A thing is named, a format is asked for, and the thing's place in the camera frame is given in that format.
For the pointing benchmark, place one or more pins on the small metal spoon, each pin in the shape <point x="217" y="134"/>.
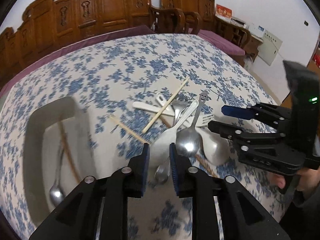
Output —
<point x="162" y="172"/>

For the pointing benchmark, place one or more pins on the light wooden chopstick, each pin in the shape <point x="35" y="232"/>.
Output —
<point x="163" y="108"/>
<point x="127" y="129"/>

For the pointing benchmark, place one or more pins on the purple sofa cushion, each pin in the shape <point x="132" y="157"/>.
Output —
<point x="129" y="32"/>

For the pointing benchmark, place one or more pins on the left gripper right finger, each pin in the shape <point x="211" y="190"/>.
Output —
<point x="221" y="201"/>

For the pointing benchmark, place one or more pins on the blue floral tablecloth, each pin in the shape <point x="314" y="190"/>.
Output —
<point x="105" y="80"/>

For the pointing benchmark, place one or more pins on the purple armchair cushion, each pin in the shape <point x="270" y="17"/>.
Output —
<point x="221" y="43"/>

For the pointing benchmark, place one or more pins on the metal tray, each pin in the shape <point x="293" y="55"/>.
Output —
<point x="41" y="144"/>

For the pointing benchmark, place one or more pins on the white metal spoon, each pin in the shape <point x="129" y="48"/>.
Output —
<point x="216" y="149"/>

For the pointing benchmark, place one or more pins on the wooden side table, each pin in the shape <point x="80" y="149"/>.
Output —
<point x="238" y="36"/>

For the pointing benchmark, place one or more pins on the wooden armchair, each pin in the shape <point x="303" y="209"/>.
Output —
<point x="199" y="14"/>

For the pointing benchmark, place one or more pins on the white wall panel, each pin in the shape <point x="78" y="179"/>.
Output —
<point x="270" y="47"/>

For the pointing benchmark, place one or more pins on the red calendar box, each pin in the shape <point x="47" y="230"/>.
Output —
<point x="223" y="12"/>

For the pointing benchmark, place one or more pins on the carved wooden sofa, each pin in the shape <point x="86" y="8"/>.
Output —
<point x="49" y="25"/>

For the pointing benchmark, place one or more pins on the large white plastic ladle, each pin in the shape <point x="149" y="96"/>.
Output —
<point x="159" y="150"/>

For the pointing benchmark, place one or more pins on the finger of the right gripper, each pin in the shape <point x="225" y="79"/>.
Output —
<point x="236" y="133"/>
<point x="271" y="115"/>

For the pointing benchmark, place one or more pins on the white plastic spoon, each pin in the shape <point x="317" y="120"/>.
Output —
<point x="162" y="100"/>

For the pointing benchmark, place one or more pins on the metal spoon in tray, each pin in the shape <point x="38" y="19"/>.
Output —
<point x="56" y="193"/>

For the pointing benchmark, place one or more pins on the person's right hand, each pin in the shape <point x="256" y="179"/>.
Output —
<point x="309" y="179"/>

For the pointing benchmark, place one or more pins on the brown chopstick in tray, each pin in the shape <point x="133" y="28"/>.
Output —
<point x="67" y="150"/>

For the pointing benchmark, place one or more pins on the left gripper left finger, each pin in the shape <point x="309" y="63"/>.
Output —
<point x="98" y="207"/>

